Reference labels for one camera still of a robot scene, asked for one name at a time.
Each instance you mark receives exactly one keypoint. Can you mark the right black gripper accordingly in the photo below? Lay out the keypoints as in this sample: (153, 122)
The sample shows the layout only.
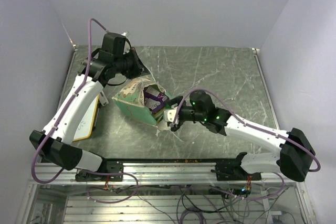
(175, 100)

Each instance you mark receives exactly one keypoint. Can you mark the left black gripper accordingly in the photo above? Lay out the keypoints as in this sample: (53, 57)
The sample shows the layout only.
(139, 68)

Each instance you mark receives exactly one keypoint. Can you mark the purple candy packet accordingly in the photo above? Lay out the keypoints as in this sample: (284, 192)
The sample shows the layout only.
(154, 99)

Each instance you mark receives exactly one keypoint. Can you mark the green paper bag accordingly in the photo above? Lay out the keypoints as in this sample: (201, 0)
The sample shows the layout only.
(130, 100)

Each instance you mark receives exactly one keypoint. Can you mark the green snack packet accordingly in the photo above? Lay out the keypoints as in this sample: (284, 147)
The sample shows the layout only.
(159, 115)

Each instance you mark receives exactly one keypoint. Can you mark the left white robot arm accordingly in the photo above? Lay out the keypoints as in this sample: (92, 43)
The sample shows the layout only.
(54, 141)

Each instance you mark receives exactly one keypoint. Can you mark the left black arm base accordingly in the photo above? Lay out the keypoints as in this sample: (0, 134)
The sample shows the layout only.
(110, 170)

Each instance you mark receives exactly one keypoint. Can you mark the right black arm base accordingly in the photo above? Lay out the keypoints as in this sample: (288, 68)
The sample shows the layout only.
(228, 169)

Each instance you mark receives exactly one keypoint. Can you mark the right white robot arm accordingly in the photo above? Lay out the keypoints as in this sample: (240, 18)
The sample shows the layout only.
(287, 152)

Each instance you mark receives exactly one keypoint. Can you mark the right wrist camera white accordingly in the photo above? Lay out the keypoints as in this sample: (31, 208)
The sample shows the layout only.
(171, 117)

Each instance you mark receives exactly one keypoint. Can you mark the aluminium rail frame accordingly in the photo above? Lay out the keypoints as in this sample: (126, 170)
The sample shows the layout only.
(157, 174)

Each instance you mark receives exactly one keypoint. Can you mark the small whiteboard yellow frame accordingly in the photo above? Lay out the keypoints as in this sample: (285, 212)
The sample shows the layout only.
(88, 122)

